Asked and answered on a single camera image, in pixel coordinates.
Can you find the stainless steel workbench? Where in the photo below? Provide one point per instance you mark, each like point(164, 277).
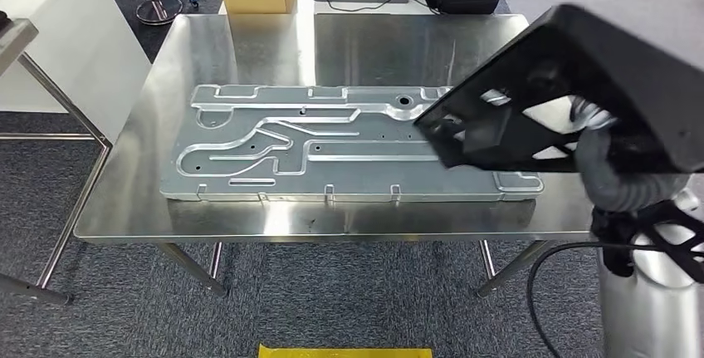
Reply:
point(385, 47)

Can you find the white cabinet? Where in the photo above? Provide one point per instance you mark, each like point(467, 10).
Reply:
point(66, 42)

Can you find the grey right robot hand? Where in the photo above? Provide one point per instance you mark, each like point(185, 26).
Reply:
point(594, 116)

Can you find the stainless steel side table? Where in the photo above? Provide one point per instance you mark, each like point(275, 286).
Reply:
point(14, 36)

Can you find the stamped sheet metal panel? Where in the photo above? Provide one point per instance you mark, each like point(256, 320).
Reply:
point(352, 174)

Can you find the black plastic plate bracket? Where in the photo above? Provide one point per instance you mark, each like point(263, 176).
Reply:
point(632, 58)

